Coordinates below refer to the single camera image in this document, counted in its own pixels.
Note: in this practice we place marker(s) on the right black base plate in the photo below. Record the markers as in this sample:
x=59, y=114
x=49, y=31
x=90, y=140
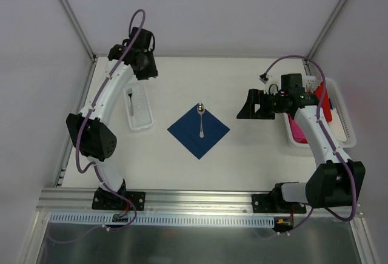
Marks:
x=265, y=203

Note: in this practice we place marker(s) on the white napkin stack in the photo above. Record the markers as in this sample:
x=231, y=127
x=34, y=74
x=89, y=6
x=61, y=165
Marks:
x=336, y=127

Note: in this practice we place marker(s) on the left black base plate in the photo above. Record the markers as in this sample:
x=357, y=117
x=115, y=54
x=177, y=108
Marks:
x=106, y=201

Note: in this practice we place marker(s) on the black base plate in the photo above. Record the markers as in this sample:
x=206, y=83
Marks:
x=265, y=203
x=106, y=201

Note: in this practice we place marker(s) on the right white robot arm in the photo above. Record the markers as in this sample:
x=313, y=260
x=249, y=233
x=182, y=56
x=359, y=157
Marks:
x=337, y=179

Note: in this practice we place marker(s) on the silver spoon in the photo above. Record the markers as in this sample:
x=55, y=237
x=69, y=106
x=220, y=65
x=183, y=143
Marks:
x=200, y=111

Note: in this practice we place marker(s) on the white slotted cable duct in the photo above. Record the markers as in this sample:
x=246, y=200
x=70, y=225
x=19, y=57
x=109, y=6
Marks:
x=91, y=218

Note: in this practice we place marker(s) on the silver fork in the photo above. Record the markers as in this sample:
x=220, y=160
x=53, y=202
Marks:
x=129, y=94

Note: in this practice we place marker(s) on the red rolled napkin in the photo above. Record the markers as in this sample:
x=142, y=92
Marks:
x=326, y=102

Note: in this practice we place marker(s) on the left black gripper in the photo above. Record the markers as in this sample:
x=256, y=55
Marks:
x=148, y=70

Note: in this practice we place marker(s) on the aluminium mounting rail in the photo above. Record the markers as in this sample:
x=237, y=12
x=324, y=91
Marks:
x=169, y=202

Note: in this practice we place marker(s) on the large white basket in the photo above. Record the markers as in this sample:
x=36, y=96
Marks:
x=337, y=102

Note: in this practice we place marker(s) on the pink rolled napkin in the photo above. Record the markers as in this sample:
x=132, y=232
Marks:
x=296, y=131

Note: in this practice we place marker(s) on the left aluminium frame post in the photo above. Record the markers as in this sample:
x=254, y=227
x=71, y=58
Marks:
x=67, y=8

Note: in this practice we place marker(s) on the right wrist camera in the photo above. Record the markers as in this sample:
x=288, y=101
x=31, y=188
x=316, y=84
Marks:
x=265, y=78

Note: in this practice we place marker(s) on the small white utensil tray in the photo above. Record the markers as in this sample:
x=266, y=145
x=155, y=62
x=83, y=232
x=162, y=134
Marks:
x=142, y=118

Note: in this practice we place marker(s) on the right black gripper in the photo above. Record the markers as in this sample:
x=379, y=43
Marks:
x=257, y=105

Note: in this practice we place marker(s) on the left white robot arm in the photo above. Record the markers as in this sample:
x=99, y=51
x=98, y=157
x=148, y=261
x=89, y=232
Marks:
x=93, y=140

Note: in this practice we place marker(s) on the blue paper napkin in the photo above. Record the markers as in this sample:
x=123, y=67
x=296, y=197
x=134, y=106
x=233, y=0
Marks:
x=186, y=131

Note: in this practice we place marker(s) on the right aluminium frame post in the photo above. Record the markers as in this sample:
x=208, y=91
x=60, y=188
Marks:
x=327, y=27

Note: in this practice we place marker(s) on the aluminium frame post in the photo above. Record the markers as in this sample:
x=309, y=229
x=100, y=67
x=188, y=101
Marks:
x=67, y=8
x=327, y=27

